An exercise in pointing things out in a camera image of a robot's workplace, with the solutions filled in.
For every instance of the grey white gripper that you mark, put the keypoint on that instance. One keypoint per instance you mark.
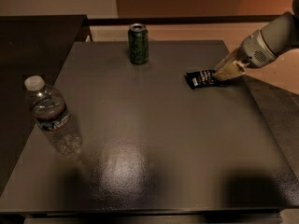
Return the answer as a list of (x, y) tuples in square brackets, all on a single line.
[(253, 54)]

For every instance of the black rxbar chocolate wrapper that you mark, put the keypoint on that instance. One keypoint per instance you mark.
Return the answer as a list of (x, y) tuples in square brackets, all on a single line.
[(202, 79)]

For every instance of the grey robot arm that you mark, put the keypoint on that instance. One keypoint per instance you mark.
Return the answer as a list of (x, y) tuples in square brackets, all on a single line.
[(282, 34)]

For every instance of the green soda can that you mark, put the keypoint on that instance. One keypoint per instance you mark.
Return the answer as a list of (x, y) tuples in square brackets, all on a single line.
[(138, 43)]

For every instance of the clear plastic water bottle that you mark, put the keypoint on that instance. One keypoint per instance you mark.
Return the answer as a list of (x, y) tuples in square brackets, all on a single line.
[(49, 110)]

